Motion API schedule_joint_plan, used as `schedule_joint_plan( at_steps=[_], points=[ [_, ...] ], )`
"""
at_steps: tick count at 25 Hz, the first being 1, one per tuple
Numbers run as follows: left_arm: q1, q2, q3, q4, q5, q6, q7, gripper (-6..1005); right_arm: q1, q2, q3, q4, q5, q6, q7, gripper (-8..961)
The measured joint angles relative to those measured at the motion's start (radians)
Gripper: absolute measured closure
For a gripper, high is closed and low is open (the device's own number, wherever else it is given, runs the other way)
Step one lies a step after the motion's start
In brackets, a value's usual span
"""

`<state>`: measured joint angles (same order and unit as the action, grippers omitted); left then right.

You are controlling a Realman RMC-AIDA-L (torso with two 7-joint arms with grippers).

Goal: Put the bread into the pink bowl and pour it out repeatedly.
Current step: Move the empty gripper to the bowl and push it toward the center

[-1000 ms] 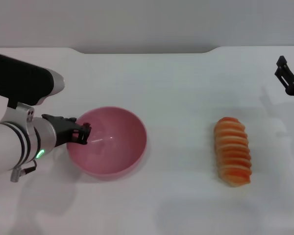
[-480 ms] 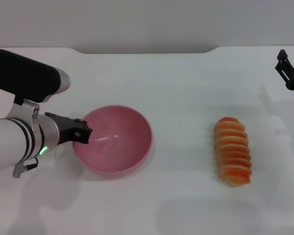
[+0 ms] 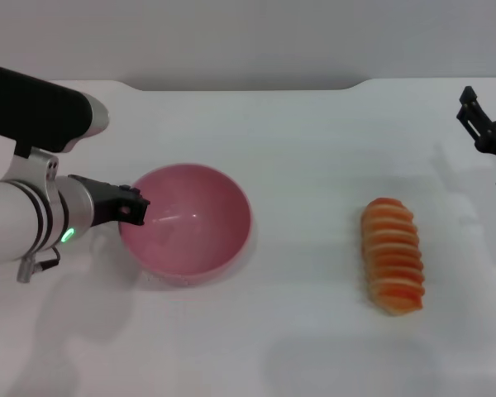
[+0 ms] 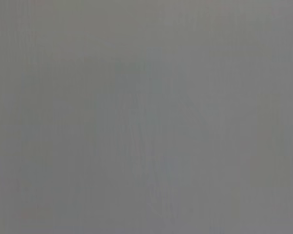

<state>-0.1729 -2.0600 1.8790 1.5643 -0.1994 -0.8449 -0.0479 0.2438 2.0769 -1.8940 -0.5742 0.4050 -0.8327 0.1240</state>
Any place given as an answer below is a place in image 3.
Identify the orange ridged bread loaf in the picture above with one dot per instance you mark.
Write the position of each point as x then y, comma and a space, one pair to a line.
392, 256

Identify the pink plastic bowl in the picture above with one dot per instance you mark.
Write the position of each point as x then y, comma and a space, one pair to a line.
198, 231

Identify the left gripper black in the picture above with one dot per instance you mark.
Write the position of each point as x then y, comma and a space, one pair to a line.
105, 202

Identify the left silver camera bracket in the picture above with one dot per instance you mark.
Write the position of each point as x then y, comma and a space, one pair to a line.
37, 165

